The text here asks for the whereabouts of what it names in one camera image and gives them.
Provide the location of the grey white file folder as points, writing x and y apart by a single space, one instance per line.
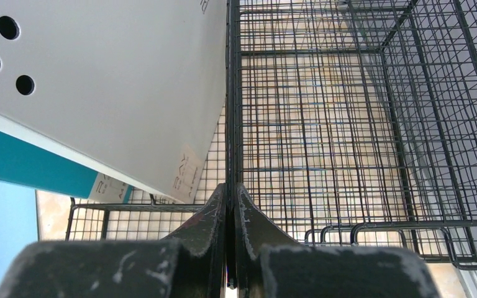
130 89

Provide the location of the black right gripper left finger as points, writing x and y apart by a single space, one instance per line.
189 262

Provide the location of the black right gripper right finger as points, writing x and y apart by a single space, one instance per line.
272 264

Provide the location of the black wire mesh file rack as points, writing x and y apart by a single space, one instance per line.
349 123

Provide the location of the teal file folder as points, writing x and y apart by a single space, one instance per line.
24 164

